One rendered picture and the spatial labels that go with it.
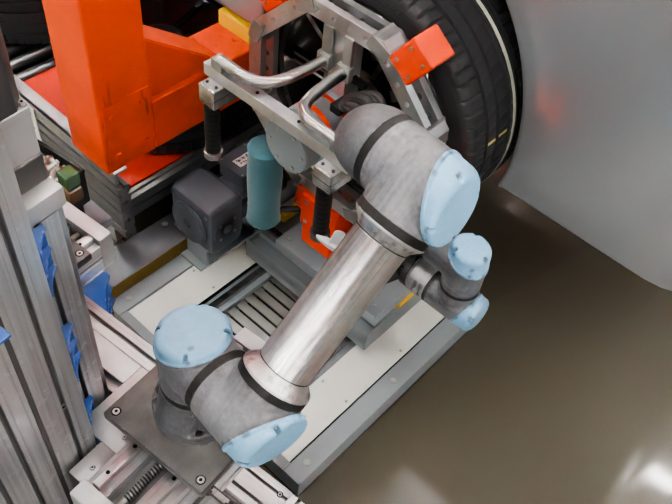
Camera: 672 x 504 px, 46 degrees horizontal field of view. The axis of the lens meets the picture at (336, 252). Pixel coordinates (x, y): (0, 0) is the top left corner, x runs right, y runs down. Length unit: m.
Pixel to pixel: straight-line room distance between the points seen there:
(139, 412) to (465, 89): 0.89
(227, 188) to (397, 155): 1.29
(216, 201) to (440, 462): 0.96
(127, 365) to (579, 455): 1.38
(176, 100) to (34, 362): 1.15
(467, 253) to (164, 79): 1.06
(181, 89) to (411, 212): 1.25
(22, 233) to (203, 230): 1.28
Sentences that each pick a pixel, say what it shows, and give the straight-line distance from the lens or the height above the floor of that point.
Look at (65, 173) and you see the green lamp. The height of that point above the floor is 0.66.
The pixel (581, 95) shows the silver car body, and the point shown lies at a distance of 1.68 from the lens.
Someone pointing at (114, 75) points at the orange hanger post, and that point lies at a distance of 2.01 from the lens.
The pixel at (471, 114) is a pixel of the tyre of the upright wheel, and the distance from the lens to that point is 1.68.
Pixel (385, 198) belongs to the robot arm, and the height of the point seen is 1.30.
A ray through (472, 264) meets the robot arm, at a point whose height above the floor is 1.00.
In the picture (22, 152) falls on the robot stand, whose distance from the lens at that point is 1.09.
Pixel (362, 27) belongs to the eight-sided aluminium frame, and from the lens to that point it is 1.65.
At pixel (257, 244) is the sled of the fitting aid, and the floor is 0.15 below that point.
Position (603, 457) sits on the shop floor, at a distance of 2.47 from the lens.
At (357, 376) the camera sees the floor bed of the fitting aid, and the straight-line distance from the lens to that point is 2.31.
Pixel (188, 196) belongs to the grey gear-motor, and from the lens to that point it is 2.27.
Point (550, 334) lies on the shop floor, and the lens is 2.64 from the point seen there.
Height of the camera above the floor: 2.03
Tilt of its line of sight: 50 degrees down
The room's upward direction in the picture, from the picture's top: 8 degrees clockwise
